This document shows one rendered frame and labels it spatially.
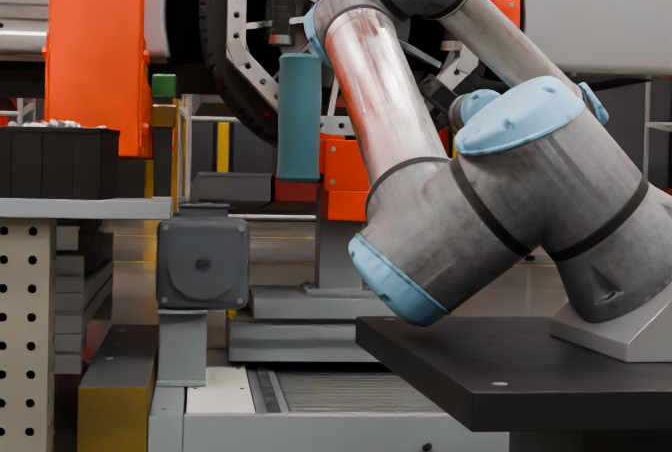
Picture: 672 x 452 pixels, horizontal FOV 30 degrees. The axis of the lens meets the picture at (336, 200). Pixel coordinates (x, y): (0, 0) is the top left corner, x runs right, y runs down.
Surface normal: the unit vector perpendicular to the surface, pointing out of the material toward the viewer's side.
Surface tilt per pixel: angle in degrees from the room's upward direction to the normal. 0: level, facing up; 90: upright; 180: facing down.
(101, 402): 90
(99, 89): 90
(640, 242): 77
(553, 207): 117
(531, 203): 112
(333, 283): 90
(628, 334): 44
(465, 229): 98
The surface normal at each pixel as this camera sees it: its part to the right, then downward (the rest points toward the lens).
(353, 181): 0.11, 0.03
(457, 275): 0.11, 0.53
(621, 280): -0.42, 0.11
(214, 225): 0.11, -0.36
